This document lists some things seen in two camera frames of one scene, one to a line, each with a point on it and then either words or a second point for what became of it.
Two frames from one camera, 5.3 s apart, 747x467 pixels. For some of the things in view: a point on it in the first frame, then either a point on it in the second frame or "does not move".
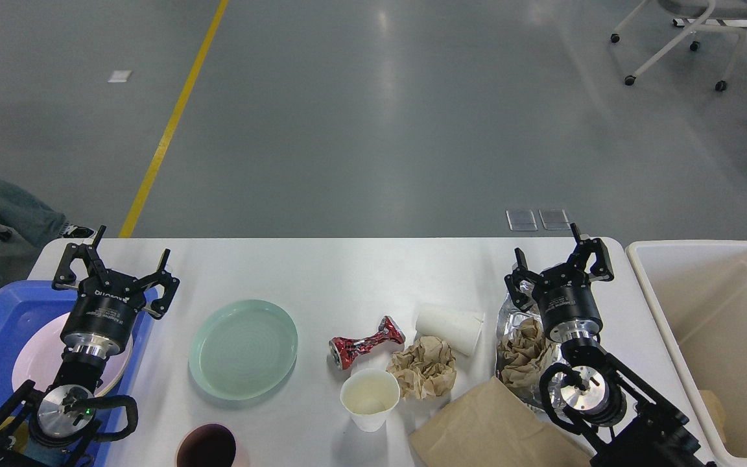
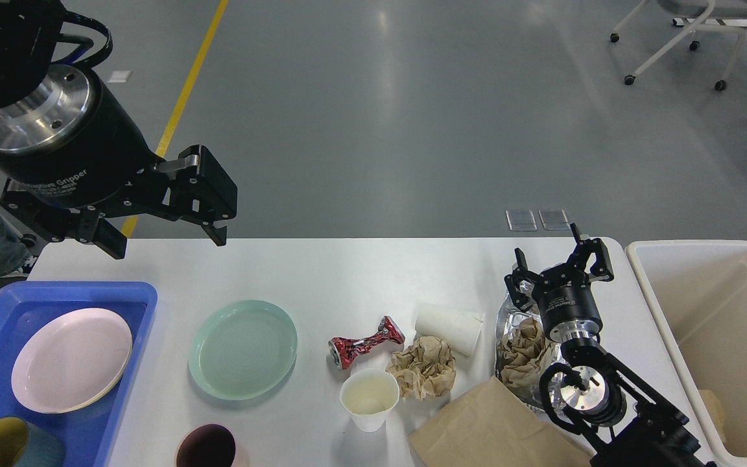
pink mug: x=209 y=445 does not move
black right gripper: x=564 y=296 does not move
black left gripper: x=102 y=316 → x=74 y=146
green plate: x=243 y=349 does not move
